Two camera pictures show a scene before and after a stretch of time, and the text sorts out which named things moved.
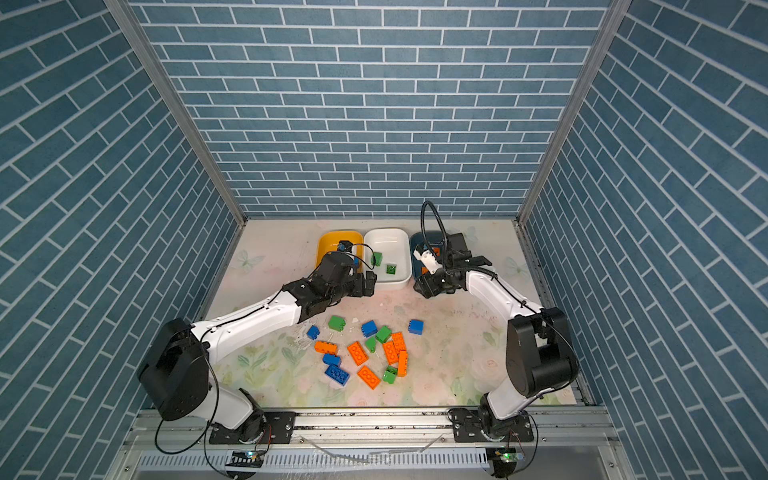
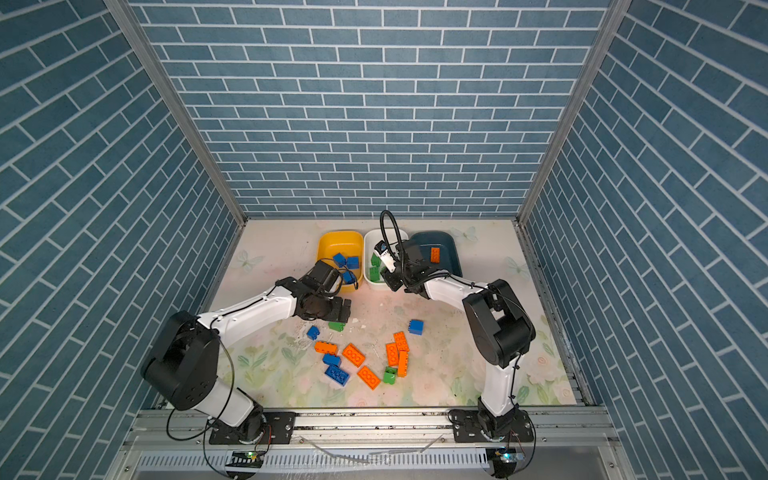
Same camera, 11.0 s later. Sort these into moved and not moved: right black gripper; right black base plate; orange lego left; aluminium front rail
Moved: right black gripper
Not moved: right black base plate; aluminium front rail; orange lego left
